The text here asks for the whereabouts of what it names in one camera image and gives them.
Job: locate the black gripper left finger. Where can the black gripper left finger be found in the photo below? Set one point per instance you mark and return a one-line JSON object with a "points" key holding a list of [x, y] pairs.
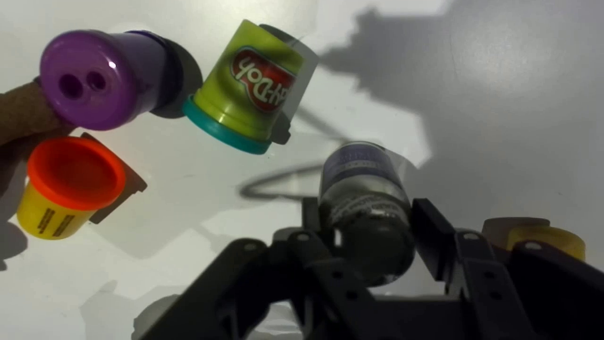
{"points": [[322, 226]]}

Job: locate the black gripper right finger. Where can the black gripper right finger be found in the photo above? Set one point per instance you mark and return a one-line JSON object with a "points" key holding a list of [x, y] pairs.
{"points": [[437, 241]]}

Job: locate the grey play-doh cup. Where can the grey play-doh cup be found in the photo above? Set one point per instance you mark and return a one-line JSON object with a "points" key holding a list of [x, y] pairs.
{"points": [[369, 207]]}

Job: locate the yellow plastic cup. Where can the yellow plastic cup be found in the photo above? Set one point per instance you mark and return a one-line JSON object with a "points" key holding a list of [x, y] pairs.
{"points": [[541, 238]]}

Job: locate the green Play-Doh can teal lid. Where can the green Play-Doh can teal lid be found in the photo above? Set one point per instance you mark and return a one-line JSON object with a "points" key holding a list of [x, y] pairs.
{"points": [[252, 87]]}

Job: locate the yellow tub with orange lid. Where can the yellow tub with orange lid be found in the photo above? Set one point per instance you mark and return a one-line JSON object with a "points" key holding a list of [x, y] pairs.
{"points": [[69, 179]]}

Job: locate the purple plastic container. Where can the purple plastic container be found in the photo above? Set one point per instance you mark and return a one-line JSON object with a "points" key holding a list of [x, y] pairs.
{"points": [[101, 77]]}

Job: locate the brown plush donkey toy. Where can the brown plush donkey toy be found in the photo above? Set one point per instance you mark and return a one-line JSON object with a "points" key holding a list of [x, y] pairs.
{"points": [[26, 115]]}

